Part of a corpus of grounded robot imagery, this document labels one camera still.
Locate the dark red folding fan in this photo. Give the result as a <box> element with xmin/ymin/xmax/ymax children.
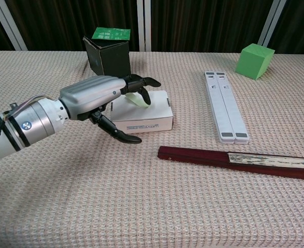
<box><xmin>157</xmin><ymin>146</ymin><xmax>304</xmax><ymax>181</ymax></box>

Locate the beige waffle tablecloth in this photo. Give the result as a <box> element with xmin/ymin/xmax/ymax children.
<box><xmin>0</xmin><ymin>50</ymin><xmax>304</xmax><ymax>248</ymax></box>

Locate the white folded bar stand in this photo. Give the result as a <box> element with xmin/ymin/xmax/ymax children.
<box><xmin>204</xmin><ymin>71</ymin><xmax>250</xmax><ymax>145</ymax></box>

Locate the white cardboard box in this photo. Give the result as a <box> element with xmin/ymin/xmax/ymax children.
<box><xmin>109</xmin><ymin>90</ymin><xmax>174</xmax><ymax>134</ymax></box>

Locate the white window pillar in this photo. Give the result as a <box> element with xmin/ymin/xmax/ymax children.
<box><xmin>258</xmin><ymin>0</ymin><xmax>286</xmax><ymax>49</ymax></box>
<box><xmin>137</xmin><ymin>0</ymin><xmax>152</xmax><ymax>52</ymax></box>
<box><xmin>0</xmin><ymin>0</ymin><xmax>28</xmax><ymax>51</ymax></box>

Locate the green foam cube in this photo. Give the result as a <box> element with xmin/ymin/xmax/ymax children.
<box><xmin>235</xmin><ymin>43</ymin><xmax>276</xmax><ymax>81</ymax></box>

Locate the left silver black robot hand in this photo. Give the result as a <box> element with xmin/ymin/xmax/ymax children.
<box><xmin>58</xmin><ymin>74</ymin><xmax>162</xmax><ymax>144</ymax></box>

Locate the pale green paper strip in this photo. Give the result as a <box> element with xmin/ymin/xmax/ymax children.
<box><xmin>124</xmin><ymin>93</ymin><xmax>150</xmax><ymax>109</ymax></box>

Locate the dark open box green lid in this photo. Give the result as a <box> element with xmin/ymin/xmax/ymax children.
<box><xmin>82</xmin><ymin>27</ymin><xmax>131</xmax><ymax>77</ymax></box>

